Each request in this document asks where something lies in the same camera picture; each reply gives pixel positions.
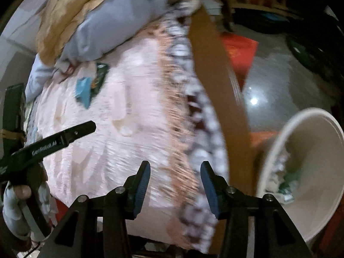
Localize wooden bed frame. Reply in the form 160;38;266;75
188;5;256;254

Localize white plastic bucket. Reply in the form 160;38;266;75
254;107;344;244

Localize black floor fan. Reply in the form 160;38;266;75
285;32;336;78

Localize red white wrapper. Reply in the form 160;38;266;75
55;60;80;84

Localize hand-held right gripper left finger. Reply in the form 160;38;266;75
38;160;151;258

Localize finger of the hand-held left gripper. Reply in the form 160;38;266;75
12;121;97;167

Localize orange cloth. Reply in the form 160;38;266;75
320;215;344;258

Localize black bag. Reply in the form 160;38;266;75
232;5;296;34

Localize red bag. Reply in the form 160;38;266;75
220;31;259;92

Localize green white wrapper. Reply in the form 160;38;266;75
278;172;301;203

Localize pink fringed blanket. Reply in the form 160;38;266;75
27;19;205;248

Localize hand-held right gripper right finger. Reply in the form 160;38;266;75
200;161;313;258

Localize yellow blanket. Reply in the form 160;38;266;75
35;0;194;66

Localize person's left hand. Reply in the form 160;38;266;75
3;167;53;238

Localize checkered bed sheet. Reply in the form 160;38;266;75
161;0;229;253

